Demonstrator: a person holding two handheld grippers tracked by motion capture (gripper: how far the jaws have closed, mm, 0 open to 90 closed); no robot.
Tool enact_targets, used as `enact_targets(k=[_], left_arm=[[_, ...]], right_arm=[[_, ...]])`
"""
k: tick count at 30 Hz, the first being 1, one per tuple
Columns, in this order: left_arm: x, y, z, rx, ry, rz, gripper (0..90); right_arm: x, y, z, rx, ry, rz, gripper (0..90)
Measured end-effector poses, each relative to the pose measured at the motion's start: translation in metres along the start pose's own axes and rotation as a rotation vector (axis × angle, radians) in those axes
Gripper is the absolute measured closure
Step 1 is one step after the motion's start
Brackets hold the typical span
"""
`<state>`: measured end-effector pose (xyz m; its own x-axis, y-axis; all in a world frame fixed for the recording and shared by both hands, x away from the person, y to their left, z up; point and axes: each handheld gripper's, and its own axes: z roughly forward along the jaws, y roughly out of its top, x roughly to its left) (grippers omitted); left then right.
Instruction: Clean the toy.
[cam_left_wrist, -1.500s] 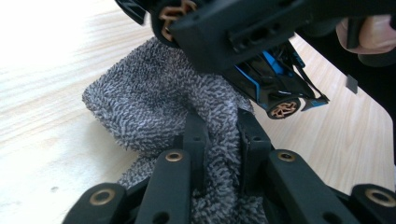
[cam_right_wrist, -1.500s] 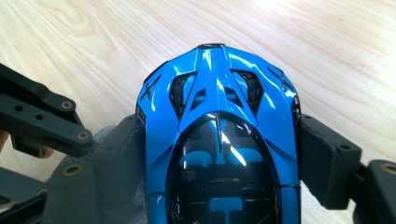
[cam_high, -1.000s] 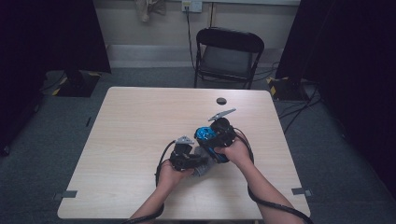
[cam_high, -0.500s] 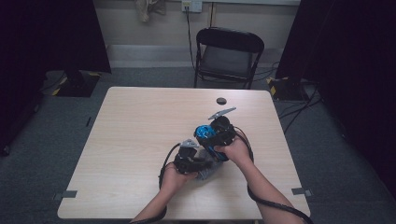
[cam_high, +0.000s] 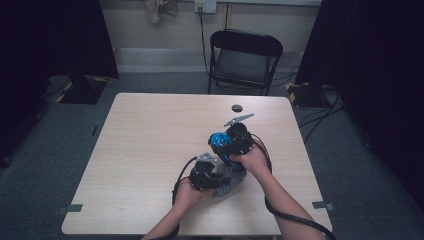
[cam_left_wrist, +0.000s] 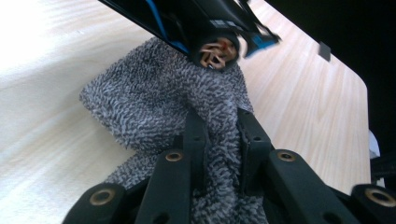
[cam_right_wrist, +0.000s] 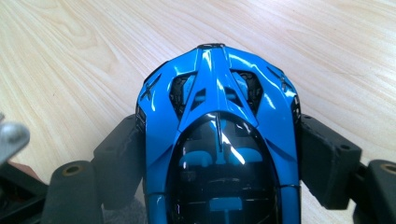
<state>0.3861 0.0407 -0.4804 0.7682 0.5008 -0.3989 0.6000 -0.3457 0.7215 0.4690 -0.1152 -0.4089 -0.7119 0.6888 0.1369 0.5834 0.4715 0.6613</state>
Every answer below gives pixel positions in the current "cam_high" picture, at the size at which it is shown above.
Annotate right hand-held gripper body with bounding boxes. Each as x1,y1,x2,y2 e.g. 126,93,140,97
219,112,255,158

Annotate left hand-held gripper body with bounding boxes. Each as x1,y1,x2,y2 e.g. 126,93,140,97
188,152,219,192

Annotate grey cloth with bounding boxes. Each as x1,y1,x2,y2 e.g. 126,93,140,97
211,162,248,199

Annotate blue toy car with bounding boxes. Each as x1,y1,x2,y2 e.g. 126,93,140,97
207,131,247,173

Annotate person's right hand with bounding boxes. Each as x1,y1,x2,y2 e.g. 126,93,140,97
229,144,272,178

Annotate person's left hand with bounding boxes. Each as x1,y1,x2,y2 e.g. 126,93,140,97
172,178,215,215

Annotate black folding chair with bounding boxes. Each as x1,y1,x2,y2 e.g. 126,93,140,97
207,28,285,97

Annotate black stand base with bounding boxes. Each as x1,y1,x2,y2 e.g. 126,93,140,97
285,81,330,109
55,75,109,105

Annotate grey tape strip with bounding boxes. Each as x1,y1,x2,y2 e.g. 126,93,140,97
311,200,336,212
56,203,84,216

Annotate black curtain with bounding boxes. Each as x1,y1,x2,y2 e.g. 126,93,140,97
294,0,424,214
0,0,121,168

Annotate beige hanging cloth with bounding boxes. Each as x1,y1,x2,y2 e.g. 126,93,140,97
143,0,179,25

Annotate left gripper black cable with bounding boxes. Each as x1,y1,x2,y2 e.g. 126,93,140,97
159,155,200,240

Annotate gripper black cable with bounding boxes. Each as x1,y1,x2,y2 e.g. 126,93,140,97
159,155,200,240
250,132,336,240

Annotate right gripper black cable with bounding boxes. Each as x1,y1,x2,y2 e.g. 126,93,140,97
250,132,336,240

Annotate black floor cables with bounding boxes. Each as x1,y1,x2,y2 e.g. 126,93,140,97
297,89,345,145

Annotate black power cable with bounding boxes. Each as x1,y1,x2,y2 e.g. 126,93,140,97
198,6,211,76

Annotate white wall outlet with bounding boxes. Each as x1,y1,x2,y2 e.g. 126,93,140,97
194,0,218,15

